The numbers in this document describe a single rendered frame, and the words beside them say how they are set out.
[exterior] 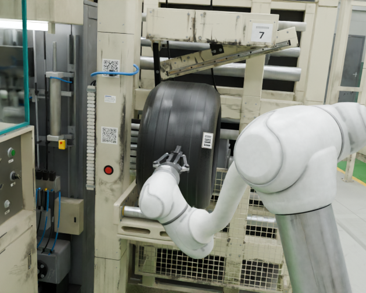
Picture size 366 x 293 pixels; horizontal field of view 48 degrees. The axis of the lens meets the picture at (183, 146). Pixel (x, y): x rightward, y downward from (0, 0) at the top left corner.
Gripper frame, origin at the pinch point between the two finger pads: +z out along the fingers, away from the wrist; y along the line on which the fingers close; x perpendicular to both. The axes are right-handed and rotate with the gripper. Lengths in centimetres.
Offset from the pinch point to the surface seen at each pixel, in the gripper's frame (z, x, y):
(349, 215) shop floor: 257, 161, -143
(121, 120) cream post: 24.1, -1.9, 29.1
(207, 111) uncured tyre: 15.4, -12.3, -8.8
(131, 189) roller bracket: 27.2, 33.1, 25.7
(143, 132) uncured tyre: 7.4, -3.7, 14.8
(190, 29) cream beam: 56, -38, 5
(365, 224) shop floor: 239, 158, -154
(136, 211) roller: 11.5, 34.5, 18.9
